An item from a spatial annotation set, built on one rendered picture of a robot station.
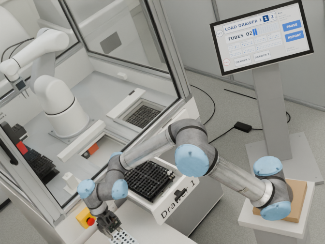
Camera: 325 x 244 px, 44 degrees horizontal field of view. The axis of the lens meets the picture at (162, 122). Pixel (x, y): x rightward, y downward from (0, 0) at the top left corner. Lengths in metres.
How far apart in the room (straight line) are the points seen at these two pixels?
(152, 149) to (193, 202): 1.10
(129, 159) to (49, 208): 0.46
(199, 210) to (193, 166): 1.35
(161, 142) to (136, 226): 0.60
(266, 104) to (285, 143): 0.38
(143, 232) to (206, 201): 0.86
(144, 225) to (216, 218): 0.96
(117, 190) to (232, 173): 0.45
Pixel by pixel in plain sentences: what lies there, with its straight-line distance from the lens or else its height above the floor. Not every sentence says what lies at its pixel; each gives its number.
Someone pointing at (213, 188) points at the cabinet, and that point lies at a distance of 2.74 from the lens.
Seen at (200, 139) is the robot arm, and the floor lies 1.34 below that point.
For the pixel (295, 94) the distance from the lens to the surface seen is 3.52.
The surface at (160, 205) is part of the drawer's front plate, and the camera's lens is 1.83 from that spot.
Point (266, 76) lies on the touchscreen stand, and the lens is 2.54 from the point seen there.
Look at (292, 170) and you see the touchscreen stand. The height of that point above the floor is 0.04.
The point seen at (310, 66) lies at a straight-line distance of 3.25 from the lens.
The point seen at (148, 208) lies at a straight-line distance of 1.89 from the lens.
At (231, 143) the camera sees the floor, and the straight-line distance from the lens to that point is 3.30.
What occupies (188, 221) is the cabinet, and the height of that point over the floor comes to 0.18.
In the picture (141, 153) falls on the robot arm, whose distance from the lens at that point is 1.60.
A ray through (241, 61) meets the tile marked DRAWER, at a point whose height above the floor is 1.00.
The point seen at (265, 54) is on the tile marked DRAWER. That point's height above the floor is 1.00.
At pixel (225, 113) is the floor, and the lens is 3.60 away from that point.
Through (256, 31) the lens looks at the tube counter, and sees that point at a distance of 2.38.
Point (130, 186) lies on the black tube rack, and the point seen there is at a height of 0.90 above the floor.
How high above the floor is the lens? 2.28
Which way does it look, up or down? 38 degrees down
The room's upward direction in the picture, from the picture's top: 22 degrees counter-clockwise
